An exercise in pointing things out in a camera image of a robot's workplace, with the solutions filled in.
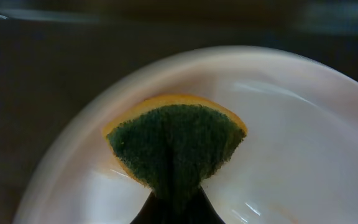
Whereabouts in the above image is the white plate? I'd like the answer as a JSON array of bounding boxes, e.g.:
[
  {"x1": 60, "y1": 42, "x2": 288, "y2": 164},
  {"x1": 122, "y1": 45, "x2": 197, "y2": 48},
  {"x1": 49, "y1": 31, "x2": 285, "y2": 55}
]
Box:
[{"x1": 14, "y1": 46, "x2": 358, "y2": 223}]

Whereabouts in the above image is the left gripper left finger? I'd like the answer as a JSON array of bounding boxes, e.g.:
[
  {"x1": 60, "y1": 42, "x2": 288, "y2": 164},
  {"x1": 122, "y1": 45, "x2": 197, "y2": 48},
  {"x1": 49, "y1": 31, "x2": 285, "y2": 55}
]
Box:
[{"x1": 130, "y1": 192, "x2": 170, "y2": 224}]

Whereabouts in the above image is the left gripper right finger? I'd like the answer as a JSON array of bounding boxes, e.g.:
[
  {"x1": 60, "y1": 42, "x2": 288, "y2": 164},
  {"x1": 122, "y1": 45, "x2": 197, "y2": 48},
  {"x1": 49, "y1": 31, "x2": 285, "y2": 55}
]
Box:
[{"x1": 183, "y1": 187, "x2": 225, "y2": 224}]

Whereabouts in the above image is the large brown serving tray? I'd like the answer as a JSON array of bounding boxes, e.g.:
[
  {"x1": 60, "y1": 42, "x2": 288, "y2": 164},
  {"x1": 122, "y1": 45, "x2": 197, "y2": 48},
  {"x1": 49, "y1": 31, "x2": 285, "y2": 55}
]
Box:
[{"x1": 0, "y1": 0, "x2": 358, "y2": 223}]

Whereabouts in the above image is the green and orange sponge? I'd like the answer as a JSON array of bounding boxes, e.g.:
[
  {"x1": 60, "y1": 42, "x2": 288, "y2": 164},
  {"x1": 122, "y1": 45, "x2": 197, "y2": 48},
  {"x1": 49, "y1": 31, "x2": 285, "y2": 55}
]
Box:
[{"x1": 103, "y1": 95, "x2": 247, "y2": 212}]

